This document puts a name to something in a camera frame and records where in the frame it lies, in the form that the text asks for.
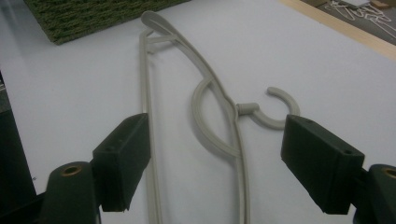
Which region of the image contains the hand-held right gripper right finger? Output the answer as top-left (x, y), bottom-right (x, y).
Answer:
top-left (279, 114), bottom-right (366, 216)

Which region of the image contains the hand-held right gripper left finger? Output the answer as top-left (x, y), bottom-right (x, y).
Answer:
top-left (92, 112), bottom-right (152, 213)

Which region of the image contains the grey plastic clothes hanger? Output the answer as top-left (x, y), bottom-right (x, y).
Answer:
top-left (138, 10), bottom-right (302, 224)

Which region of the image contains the green woven mat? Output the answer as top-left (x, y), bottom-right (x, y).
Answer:
top-left (22, 0), bottom-right (191, 47)

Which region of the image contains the pile of white hangers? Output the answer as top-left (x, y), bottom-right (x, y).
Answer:
top-left (324, 0), bottom-right (394, 41)

